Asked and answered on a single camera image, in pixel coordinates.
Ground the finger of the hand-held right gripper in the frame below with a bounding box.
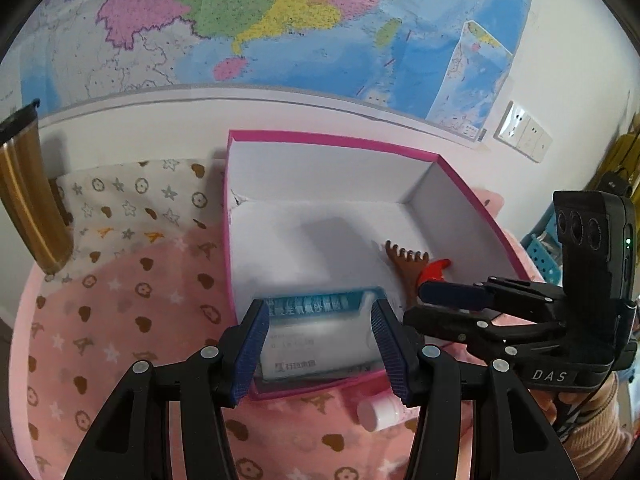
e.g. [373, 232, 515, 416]
[402, 307, 571, 358]
[419, 276, 568, 321]

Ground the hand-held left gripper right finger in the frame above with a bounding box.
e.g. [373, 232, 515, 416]
[369, 299, 563, 480]

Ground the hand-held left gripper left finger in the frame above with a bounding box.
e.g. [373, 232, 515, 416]
[62, 299, 271, 480]

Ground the red spray trigger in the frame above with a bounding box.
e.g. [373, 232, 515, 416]
[420, 258, 452, 287]

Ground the teal white medicine box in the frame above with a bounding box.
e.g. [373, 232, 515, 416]
[252, 287, 396, 381]

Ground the pink cardboard box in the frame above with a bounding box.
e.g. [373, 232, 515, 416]
[220, 130, 531, 401]

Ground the person's right forearm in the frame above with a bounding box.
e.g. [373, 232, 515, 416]
[560, 375, 640, 480]

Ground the person's right hand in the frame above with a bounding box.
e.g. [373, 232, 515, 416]
[527, 385, 583, 428]

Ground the blue perforated storage rack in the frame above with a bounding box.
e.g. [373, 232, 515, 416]
[520, 220, 566, 281]

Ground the black handbag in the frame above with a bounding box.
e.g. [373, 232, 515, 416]
[597, 170, 632, 197]

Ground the pink printed blanket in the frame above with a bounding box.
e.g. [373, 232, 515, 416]
[7, 187, 571, 480]

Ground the yellow hanging item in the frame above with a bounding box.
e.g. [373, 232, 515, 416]
[590, 115, 640, 196]

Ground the cream star printed cloth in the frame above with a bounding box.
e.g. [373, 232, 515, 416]
[55, 159, 226, 256]

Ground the gold metal tumbler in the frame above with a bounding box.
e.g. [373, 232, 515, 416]
[0, 100, 73, 276]

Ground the colourful wall map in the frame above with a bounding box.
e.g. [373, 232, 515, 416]
[0, 0, 543, 143]

